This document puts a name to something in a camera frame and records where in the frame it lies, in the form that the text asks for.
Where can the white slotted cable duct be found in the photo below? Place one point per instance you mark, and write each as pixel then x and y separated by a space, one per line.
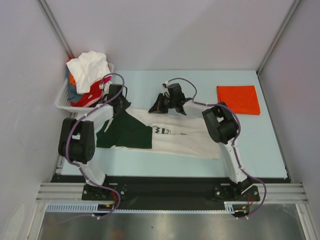
pixel 101 208

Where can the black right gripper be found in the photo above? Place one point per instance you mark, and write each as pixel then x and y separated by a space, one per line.
pixel 164 103

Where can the white t shirt in basket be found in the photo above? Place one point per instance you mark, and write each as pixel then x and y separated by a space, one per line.
pixel 87 69

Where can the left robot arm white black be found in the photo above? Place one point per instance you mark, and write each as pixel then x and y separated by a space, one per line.
pixel 78 140

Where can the red t shirt in basket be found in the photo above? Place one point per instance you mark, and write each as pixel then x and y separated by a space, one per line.
pixel 87 98

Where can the aluminium frame rail front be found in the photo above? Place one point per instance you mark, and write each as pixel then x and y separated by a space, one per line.
pixel 297 192

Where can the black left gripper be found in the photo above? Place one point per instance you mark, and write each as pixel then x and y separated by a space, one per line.
pixel 126 105

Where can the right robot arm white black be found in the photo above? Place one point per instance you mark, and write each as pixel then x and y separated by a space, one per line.
pixel 221 123

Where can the pink garment in basket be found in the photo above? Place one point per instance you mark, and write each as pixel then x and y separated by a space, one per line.
pixel 106 78

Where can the left aluminium corner post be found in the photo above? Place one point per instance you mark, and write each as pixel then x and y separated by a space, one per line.
pixel 48 14

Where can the right aluminium corner post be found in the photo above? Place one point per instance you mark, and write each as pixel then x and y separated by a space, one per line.
pixel 279 35

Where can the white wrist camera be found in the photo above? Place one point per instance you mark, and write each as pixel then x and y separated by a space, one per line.
pixel 166 85
pixel 105 85

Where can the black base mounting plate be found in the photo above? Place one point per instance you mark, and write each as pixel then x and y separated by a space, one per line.
pixel 179 194

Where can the white plastic laundry basket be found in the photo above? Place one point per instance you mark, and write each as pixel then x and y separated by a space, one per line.
pixel 62 99

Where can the orange garment in basket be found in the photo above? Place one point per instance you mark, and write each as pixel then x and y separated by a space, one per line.
pixel 72 80

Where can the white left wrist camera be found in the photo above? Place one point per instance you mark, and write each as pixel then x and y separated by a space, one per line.
pixel 105 85

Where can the aluminium corner post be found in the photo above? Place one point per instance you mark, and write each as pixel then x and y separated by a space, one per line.
pixel 48 14
pixel 279 35

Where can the grey blue garment in basket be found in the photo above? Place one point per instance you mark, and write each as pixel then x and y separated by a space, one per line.
pixel 72 94

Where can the cream and green t shirt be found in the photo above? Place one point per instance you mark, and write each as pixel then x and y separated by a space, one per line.
pixel 140 131

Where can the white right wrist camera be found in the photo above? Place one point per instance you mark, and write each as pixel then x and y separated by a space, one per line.
pixel 166 85

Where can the folded orange t shirt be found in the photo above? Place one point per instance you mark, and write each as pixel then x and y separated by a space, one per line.
pixel 240 99

